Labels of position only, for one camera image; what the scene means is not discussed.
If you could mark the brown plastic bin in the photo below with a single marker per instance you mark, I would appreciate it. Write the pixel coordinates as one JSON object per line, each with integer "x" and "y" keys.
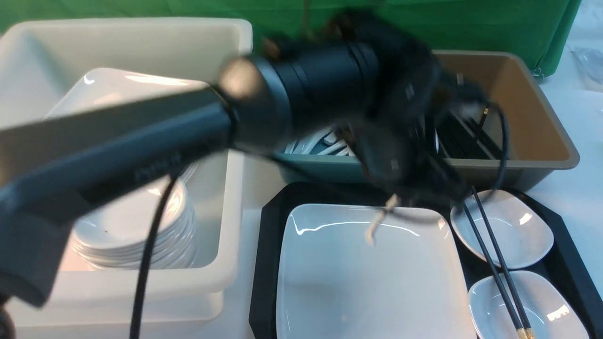
{"x": 539, "y": 144}

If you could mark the white side bowl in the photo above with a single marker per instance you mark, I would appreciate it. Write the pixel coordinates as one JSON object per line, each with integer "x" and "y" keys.
{"x": 548, "y": 312}
{"x": 523, "y": 237}

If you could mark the stack of white small bowls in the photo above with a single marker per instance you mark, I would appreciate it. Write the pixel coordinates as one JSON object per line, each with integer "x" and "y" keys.
{"x": 113, "y": 237}

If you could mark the stack of white square plates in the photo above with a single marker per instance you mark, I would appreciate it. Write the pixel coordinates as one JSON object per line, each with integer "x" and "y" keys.
{"x": 105, "y": 86}

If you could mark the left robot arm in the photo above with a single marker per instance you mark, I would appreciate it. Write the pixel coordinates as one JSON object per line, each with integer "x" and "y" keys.
{"x": 361, "y": 73}

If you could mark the large white plastic tub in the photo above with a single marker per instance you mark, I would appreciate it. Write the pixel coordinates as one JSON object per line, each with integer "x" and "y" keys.
{"x": 40, "y": 61}

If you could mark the black serving tray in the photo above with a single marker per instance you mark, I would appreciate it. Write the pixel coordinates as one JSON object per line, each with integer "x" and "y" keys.
{"x": 563, "y": 266}

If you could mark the green backdrop cloth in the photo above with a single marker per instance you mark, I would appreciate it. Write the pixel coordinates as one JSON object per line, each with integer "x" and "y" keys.
{"x": 534, "y": 30}

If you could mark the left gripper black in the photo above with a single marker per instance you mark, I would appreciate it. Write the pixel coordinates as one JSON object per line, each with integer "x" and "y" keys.
{"x": 393, "y": 141}

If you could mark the large white rice plate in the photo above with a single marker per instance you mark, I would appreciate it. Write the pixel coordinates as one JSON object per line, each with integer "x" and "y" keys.
{"x": 332, "y": 284}

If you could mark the teal plastic bin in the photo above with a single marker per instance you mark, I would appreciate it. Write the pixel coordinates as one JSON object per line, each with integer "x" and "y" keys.
{"x": 324, "y": 156}

